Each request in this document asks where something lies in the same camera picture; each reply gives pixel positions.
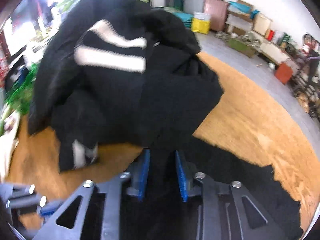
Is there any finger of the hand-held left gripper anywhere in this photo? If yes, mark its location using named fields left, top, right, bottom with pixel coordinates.
left=0, top=183, right=59, bottom=218

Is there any white square box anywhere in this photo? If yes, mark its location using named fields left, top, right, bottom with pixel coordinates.
left=252, top=13, right=272, bottom=36

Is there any green mesh bag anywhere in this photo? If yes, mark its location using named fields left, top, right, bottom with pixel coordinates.
left=5, top=65, right=38, bottom=115

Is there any green cardboard box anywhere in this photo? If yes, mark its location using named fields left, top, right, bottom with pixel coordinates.
left=227, top=36, right=257, bottom=58

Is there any orange paper bag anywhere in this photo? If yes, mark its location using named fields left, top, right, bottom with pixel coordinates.
left=275, top=62, right=293, bottom=84

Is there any white low cabinet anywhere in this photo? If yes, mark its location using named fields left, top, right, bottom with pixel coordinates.
left=260, top=33, right=300, bottom=66

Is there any brown cardboard box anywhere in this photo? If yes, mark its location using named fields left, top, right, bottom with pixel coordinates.
left=235, top=0, right=254, bottom=13

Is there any large pink suitcase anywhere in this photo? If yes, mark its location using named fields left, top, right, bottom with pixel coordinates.
left=203, top=0, right=229, bottom=32

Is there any black knit sweater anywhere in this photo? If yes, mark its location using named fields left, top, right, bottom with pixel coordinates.
left=95, top=135, right=302, bottom=240

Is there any black garment with white stripes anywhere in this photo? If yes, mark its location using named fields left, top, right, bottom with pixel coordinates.
left=27, top=0, right=225, bottom=173

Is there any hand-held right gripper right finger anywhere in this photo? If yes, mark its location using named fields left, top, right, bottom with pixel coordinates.
left=174, top=150, right=283, bottom=240

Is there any glass sliding door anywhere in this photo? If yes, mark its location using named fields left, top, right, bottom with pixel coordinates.
left=0, top=0, right=60, bottom=63

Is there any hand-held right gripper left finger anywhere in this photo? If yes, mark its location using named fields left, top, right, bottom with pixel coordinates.
left=32, top=149, right=151, bottom=240

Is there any yellow bag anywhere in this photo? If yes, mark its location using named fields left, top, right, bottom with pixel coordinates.
left=191, top=12, right=211, bottom=34

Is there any black folding cart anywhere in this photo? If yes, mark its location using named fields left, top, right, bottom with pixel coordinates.
left=292, top=33, right=320, bottom=118

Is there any teal suitcase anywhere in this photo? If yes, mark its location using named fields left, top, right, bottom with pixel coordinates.
left=172, top=12, right=194, bottom=28

